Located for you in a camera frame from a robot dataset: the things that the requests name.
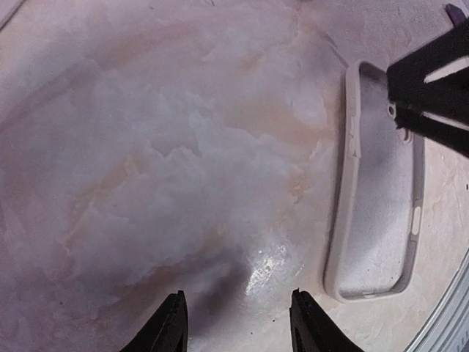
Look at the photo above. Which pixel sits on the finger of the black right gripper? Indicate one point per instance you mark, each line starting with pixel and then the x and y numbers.
pixel 406 77
pixel 449 136

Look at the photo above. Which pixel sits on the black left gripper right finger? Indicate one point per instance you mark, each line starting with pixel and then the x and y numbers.
pixel 312 329

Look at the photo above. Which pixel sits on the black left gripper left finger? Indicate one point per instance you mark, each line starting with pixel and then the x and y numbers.
pixel 166 330

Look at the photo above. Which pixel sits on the white phone case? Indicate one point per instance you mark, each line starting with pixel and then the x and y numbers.
pixel 379 203

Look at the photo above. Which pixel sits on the purple-edged black smartphone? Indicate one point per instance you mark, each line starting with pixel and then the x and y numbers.
pixel 455 14

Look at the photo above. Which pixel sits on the aluminium front rail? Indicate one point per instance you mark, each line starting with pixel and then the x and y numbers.
pixel 447 327

